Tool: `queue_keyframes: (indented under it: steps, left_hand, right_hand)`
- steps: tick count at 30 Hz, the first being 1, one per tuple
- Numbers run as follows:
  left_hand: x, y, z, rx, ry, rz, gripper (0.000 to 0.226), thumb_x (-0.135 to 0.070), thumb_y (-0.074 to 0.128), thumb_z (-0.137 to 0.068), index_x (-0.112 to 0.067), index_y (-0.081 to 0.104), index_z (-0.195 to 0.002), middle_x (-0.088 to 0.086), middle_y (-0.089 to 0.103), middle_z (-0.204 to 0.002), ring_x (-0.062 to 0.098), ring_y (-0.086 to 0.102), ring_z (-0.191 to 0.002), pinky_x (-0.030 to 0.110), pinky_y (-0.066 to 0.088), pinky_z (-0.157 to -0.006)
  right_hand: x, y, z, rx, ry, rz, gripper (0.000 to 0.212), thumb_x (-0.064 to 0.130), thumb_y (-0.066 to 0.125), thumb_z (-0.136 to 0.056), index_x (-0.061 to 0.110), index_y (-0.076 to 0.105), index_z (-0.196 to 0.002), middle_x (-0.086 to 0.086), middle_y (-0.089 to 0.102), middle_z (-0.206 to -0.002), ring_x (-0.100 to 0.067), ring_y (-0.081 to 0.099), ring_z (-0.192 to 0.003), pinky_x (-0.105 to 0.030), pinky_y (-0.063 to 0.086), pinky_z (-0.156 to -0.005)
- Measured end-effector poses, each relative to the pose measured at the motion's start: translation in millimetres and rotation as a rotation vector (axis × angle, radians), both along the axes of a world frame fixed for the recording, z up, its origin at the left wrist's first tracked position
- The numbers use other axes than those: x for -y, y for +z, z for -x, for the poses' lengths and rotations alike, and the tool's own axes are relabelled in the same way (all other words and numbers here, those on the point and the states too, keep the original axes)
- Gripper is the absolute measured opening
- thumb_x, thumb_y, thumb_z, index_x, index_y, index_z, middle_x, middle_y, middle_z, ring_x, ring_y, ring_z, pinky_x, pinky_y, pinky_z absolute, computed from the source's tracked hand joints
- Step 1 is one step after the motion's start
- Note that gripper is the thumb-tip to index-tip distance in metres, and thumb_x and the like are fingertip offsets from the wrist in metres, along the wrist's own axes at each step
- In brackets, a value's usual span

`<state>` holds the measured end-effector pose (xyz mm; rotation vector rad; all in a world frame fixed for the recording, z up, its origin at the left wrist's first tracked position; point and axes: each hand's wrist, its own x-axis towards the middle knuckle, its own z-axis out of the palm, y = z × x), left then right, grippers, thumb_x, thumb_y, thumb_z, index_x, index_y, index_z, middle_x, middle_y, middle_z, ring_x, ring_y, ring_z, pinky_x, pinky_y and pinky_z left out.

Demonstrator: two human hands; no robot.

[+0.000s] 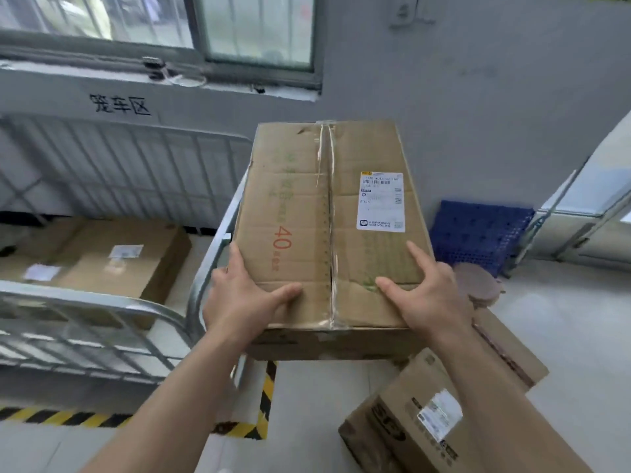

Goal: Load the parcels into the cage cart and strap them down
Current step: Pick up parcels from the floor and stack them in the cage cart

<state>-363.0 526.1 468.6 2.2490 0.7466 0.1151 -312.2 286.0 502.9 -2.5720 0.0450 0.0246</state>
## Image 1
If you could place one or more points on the printed cardboard box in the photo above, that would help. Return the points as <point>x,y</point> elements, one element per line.
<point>409,423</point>

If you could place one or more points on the blue plastic pallet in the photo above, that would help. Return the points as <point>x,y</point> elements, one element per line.
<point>480,233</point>

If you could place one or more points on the large taped cardboard box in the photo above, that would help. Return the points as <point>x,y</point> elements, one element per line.
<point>325,231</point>

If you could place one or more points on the cardboard box with white label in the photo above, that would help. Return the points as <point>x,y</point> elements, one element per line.
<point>118,261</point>

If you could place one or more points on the person's right forearm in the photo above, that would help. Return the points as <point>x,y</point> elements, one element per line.
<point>503,403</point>

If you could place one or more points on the long brown cardboard box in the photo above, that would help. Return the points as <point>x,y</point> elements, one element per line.
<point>507,349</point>

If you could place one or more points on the white shipping label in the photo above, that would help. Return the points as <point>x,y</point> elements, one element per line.
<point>380,201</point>

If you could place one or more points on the brown round paper tray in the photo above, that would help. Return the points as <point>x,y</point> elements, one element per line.
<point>478,285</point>

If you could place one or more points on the flat cardboard box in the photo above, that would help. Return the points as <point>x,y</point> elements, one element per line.
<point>29,256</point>

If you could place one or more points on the metal roll cage cart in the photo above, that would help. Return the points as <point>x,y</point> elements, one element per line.
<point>123,241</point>

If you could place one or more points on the person's left forearm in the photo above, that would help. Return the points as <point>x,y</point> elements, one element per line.
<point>172,403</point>

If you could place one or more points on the person's right thumb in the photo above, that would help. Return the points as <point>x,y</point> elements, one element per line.
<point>392,286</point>

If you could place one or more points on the grey metal door frame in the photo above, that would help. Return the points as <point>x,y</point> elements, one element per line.
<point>577,211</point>

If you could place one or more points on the grey framed window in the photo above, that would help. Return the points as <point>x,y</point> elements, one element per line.
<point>157,34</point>

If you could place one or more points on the person's left hand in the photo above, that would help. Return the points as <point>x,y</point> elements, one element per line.
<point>236,302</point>

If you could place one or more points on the person's left thumb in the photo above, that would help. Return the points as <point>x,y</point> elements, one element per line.
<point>286,294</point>

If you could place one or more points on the person's right hand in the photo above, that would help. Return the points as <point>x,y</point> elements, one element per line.
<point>434,298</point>

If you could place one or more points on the yellow black hazard floor tape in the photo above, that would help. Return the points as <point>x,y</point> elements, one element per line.
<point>162,413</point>

